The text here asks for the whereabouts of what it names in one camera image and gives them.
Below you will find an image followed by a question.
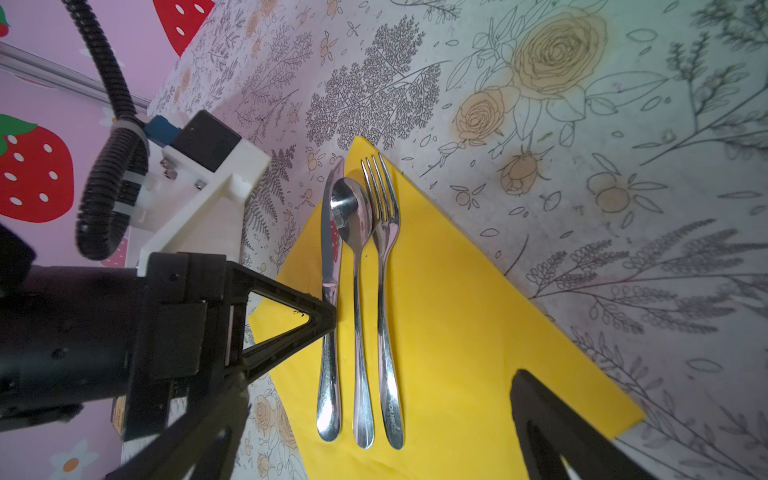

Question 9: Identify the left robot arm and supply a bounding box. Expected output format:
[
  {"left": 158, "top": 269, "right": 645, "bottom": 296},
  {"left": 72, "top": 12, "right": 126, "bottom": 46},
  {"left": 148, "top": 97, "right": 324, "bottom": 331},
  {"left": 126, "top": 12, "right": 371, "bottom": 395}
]
[{"left": 1, "top": 229, "right": 336, "bottom": 443}]

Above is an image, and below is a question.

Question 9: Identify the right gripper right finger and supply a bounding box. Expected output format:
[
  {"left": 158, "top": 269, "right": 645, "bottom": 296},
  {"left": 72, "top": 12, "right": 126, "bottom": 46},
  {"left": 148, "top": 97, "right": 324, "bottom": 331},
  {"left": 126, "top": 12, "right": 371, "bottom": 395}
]
[{"left": 510, "top": 369, "right": 652, "bottom": 479}]

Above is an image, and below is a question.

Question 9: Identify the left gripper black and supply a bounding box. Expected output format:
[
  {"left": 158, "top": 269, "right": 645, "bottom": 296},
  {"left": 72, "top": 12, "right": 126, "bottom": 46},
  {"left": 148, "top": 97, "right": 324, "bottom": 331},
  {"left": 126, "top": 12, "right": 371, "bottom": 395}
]
[{"left": 122, "top": 253, "right": 336, "bottom": 441}]

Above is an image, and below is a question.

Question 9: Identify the yellow paper napkin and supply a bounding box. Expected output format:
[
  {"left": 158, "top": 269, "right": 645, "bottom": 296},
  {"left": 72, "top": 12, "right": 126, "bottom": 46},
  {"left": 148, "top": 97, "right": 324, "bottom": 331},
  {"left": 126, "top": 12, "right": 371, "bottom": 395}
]
[{"left": 270, "top": 172, "right": 644, "bottom": 479}]

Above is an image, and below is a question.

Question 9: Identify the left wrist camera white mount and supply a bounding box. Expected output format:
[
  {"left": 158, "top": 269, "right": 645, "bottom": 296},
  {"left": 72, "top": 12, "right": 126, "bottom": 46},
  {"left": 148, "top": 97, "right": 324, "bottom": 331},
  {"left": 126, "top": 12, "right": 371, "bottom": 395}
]
[{"left": 131, "top": 110, "right": 271, "bottom": 276}]

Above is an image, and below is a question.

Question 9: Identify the silver spoon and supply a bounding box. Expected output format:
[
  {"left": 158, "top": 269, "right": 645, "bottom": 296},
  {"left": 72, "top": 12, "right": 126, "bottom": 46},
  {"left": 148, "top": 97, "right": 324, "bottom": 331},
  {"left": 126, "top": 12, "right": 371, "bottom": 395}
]
[{"left": 330, "top": 177, "right": 375, "bottom": 449}]

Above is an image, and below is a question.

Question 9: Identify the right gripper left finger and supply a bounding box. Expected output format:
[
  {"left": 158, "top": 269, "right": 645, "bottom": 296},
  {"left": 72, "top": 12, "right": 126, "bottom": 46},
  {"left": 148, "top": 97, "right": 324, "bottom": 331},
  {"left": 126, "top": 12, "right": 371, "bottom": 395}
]
[{"left": 106, "top": 373, "right": 249, "bottom": 479}]

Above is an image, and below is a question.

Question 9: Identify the silver knife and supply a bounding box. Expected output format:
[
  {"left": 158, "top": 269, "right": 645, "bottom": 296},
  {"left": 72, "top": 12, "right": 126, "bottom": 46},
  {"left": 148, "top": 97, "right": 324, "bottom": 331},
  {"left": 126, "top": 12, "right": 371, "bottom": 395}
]
[{"left": 316, "top": 159, "right": 345, "bottom": 442}]

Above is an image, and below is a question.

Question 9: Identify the silver fork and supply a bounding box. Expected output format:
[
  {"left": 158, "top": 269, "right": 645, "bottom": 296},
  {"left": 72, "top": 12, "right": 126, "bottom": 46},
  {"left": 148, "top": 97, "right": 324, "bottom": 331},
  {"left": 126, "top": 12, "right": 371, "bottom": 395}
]
[{"left": 361, "top": 153, "right": 405, "bottom": 450}]

